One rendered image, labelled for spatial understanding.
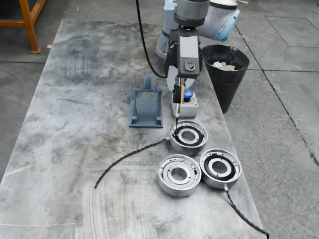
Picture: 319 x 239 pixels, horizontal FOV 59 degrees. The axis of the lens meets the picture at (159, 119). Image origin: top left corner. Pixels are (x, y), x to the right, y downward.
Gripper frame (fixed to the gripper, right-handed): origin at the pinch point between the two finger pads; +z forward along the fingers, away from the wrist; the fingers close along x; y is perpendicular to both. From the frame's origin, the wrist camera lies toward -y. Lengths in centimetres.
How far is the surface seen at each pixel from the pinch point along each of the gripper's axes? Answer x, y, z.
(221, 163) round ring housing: -11.4, -16.1, 11.0
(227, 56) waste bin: -54, 117, 58
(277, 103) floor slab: -103, 109, 94
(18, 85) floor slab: 100, 115, 93
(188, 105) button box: -4.6, 3.9, 8.6
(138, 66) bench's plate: 10.8, 29.9, 13.2
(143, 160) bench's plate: 8.9, -14.3, 13.0
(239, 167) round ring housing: -15.3, -17.9, 9.7
